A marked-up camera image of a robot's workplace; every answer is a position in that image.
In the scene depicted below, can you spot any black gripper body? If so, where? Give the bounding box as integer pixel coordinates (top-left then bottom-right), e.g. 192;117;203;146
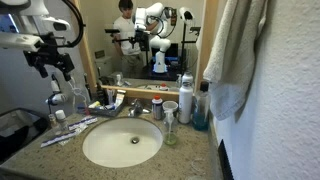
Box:
23;46;76;73

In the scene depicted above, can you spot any blue and white tube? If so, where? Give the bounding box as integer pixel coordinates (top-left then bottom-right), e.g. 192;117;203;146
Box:
106;88;115;106

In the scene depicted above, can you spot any yellow tube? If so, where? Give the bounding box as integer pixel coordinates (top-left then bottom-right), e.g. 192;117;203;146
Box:
88;100;102;109

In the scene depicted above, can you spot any white grey standing tube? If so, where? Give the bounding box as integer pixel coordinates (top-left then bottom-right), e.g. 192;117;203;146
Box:
114;89;127;110

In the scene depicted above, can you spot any white oval sink basin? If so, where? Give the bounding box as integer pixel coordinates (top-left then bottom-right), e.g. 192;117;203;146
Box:
82;117;164;169

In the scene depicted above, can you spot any blue round container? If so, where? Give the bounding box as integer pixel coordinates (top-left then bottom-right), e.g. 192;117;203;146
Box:
76;104;90;114

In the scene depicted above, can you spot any black brush in tray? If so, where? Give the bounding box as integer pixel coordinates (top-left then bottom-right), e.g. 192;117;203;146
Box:
95;79;108;106

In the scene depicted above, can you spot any small white capped bottle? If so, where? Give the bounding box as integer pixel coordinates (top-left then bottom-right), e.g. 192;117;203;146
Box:
54;109;69;132

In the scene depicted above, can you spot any black toiletry tray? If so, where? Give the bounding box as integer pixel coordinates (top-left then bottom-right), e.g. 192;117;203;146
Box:
87;99;126;118

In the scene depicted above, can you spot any small clear bottle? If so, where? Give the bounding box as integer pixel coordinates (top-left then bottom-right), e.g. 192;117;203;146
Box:
48;113;63;136

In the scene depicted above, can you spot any black lined bin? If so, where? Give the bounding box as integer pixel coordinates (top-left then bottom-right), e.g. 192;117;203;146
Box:
0;107;49;163

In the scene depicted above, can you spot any chrome faucet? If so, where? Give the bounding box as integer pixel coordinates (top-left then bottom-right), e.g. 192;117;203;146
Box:
127;98;152;118

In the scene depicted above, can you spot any wood framed mirror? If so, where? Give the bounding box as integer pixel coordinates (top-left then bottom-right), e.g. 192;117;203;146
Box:
73;0;219;101

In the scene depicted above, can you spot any red capped can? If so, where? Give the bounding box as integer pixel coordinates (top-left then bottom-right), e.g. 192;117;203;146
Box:
151;95;164;121

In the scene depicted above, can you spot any clear soap dispenser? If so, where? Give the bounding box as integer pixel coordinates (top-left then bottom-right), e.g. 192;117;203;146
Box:
162;111;179;146

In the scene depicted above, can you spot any tall white bottle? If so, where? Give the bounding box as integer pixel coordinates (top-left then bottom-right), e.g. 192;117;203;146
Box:
178;81;194;125

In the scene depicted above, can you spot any blue mouthwash bottle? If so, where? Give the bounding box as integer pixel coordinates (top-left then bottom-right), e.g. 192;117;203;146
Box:
192;81;211;132

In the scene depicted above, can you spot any clear glass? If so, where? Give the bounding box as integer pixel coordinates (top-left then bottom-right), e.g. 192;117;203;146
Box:
189;157;210;180

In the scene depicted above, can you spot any beige hanging towel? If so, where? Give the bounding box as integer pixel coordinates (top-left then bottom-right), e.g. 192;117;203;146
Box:
203;0;269;122

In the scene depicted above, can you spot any black comb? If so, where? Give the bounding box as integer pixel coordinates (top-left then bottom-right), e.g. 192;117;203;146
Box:
217;139;235;180

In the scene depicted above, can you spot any white power cable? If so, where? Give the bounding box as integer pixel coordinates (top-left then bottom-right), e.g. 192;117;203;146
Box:
67;77;90;103

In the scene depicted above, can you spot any white wall hair dryer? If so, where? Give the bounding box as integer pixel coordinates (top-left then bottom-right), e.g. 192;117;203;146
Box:
44;74;68;106

